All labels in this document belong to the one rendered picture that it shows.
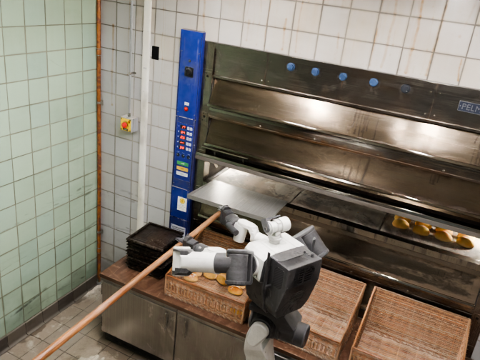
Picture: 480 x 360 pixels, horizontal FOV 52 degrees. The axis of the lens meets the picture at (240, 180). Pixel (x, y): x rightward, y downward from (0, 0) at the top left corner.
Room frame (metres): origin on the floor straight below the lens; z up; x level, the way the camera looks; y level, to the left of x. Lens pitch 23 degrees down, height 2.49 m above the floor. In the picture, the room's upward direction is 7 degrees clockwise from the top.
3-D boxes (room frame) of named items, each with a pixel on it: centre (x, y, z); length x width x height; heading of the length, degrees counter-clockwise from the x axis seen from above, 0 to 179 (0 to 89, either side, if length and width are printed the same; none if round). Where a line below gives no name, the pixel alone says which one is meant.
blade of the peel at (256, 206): (2.82, -0.01, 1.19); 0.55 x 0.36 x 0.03; 68
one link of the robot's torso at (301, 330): (1.89, -0.27, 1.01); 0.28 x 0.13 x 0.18; 68
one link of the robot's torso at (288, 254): (1.89, -0.23, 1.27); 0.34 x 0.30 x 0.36; 129
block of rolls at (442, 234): (2.88, -1.29, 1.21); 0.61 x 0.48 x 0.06; 157
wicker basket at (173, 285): (2.68, 0.05, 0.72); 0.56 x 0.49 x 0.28; 68
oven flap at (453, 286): (2.70, -0.58, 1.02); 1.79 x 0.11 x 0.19; 67
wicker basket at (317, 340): (2.45, -0.49, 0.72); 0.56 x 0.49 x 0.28; 65
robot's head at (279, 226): (1.94, -0.19, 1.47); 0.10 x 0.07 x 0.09; 129
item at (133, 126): (3.25, 0.82, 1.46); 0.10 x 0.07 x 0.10; 67
